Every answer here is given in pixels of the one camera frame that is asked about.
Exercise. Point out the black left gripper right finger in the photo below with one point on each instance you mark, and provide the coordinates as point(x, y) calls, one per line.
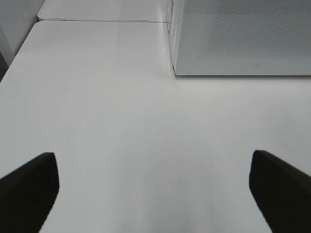
point(282, 193)

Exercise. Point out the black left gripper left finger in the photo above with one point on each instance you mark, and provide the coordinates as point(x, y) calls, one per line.
point(28, 194)

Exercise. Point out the white microwave door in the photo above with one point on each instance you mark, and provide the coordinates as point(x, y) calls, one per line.
point(241, 37)

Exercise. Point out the white microwave oven body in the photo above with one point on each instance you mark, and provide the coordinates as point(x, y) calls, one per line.
point(171, 31)

